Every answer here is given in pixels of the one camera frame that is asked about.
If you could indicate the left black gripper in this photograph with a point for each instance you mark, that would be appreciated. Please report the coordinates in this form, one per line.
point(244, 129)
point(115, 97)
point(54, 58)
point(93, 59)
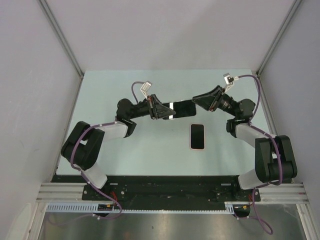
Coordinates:
point(156, 110)

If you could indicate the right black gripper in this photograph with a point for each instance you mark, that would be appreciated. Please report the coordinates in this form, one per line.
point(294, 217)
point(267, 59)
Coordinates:
point(210, 100)

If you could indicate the black phone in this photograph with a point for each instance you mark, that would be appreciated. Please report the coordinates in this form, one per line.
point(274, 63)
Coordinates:
point(183, 109)

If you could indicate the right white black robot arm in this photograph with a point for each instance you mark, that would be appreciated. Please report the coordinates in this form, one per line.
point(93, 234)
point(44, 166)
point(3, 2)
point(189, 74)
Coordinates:
point(274, 159)

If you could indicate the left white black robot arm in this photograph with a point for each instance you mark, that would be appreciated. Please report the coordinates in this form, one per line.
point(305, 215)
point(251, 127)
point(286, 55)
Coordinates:
point(83, 145)

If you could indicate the pink cased phone on table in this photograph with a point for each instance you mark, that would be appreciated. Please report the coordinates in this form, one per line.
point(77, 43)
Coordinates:
point(197, 136)

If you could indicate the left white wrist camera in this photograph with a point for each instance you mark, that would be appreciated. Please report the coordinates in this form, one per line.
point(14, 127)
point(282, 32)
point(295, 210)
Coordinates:
point(144, 88)

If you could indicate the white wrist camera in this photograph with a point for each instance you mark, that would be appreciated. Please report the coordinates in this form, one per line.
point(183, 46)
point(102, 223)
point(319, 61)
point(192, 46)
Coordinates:
point(144, 88)
point(229, 81)

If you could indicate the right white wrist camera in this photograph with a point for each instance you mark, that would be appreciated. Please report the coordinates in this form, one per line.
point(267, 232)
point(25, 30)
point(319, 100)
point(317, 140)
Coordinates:
point(229, 81)

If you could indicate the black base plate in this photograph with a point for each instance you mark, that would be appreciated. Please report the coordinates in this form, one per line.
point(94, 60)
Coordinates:
point(216, 189)

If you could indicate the right aluminium corner post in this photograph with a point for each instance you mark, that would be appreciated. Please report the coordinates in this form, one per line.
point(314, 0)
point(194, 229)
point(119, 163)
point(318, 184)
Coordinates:
point(293, 10)

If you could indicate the aluminium corner post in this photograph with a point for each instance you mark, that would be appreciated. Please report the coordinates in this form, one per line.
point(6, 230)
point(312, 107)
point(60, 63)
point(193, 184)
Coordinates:
point(55, 26)
point(293, 10)

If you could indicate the white slotted cable duct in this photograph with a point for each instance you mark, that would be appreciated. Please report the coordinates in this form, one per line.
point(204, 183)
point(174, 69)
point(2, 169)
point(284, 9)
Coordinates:
point(104, 208)

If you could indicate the aluminium frame rail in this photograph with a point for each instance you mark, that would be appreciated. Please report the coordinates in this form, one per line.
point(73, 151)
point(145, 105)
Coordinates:
point(286, 193)

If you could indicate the left aluminium corner post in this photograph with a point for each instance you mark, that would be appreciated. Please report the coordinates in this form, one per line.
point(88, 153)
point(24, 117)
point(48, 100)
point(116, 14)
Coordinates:
point(55, 26)

